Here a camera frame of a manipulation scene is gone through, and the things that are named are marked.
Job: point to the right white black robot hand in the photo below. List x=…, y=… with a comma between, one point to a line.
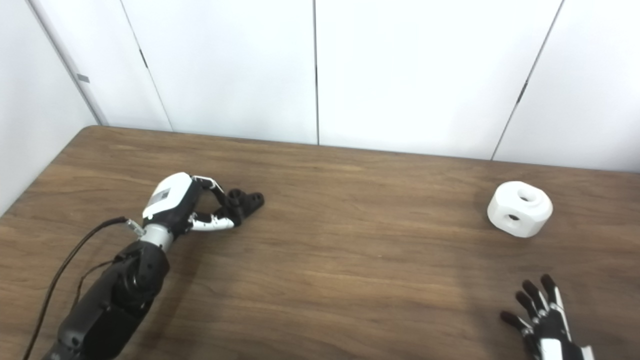
x=550, y=330

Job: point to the round white plastic piece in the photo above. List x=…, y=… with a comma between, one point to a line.
x=520, y=210

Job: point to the black flanged holder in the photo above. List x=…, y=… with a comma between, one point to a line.
x=245, y=202

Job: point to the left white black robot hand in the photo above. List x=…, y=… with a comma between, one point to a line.
x=167, y=197

